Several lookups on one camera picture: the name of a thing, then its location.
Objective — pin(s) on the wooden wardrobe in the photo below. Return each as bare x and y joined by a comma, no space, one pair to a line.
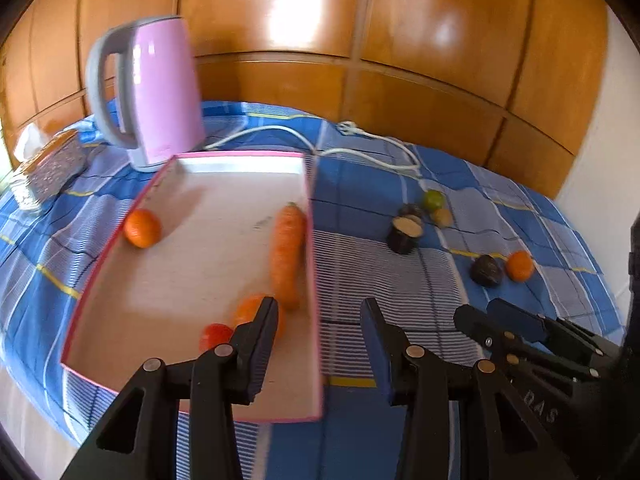
400,35

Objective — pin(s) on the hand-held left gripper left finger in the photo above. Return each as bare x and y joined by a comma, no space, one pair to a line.
261,360

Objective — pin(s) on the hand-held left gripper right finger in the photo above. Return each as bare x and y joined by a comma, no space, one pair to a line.
377,360

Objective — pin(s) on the red tomato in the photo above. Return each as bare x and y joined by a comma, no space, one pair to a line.
214,336

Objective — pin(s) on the pink tray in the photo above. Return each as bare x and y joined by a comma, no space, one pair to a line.
200,240

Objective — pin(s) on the blue plaid blanket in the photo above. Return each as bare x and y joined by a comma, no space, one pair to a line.
400,280

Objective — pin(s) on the pink electric kettle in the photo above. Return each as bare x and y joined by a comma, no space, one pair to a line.
160,85

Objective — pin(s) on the green lime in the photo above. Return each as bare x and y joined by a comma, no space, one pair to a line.
435,200

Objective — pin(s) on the orange carrot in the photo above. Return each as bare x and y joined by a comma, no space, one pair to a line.
286,250

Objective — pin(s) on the purple eggplant piece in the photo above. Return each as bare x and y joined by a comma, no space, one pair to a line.
411,210
404,237

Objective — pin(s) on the dark avocado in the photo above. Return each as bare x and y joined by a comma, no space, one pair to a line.
486,271

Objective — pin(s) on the brown kiwi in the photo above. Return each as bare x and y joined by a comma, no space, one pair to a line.
442,218

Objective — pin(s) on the orange tangerine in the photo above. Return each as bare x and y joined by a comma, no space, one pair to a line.
520,265
247,310
142,229

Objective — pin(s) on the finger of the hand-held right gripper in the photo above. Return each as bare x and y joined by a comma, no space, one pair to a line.
517,320
472,322

